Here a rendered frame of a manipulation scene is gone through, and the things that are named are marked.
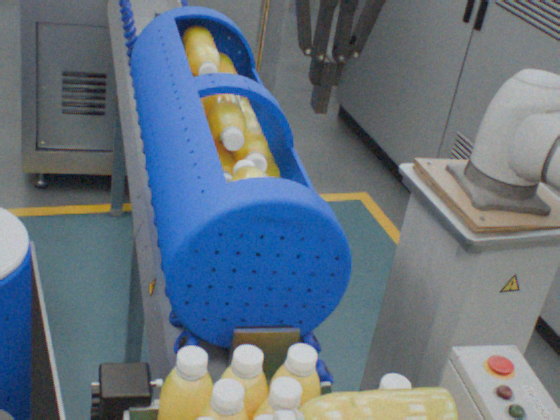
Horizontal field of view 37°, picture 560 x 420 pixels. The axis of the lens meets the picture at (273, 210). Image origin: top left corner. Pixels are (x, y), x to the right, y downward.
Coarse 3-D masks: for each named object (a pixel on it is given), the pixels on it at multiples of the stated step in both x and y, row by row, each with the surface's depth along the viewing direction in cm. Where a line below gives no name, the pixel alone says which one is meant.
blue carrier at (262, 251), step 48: (144, 48) 182; (240, 48) 197; (144, 96) 167; (192, 96) 149; (144, 144) 158; (192, 144) 136; (288, 144) 160; (192, 192) 125; (240, 192) 120; (288, 192) 121; (192, 240) 119; (240, 240) 120; (288, 240) 122; (336, 240) 124; (192, 288) 123; (240, 288) 125; (288, 288) 127; (336, 288) 129
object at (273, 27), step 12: (276, 0) 248; (288, 0) 249; (264, 12) 254; (276, 12) 250; (264, 24) 254; (276, 24) 252; (264, 36) 254; (276, 36) 254; (264, 48) 256; (276, 48) 256; (264, 60) 258; (276, 60) 259; (264, 72) 260; (276, 72) 261; (264, 84) 262
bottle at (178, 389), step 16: (176, 368) 106; (176, 384) 106; (192, 384) 106; (208, 384) 107; (160, 400) 108; (176, 400) 106; (192, 400) 106; (208, 400) 107; (160, 416) 109; (176, 416) 106; (192, 416) 106
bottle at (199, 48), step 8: (184, 32) 190; (192, 32) 187; (200, 32) 186; (208, 32) 189; (184, 40) 188; (192, 40) 184; (200, 40) 182; (208, 40) 183; (184, 48) 186; (192, 48) 180; (200, 48) 179; (208, 48) 179; (192, 56) 179; (200, 56) 177; (208, 56) 177; (216, 56) 179; (192, 64) 178; (200, 64) 176; (216, 64) 178; (192, 72) 180
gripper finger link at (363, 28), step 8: (368, 0) 101; (376, 0) 99; (384, 0) 100; (368, 8) 101; (376, 8) 100; (360, 16) 102; (368, 16) 100; (376, 16) 100; (360, 24) 102; (368, 24) 101; (352, 32) 103; (360, 32) 101; (368, 32) 101; (352, 40) 104; (360, 40) 102; (352, 48) 102; (360, 48) 102; (352, 56) 103
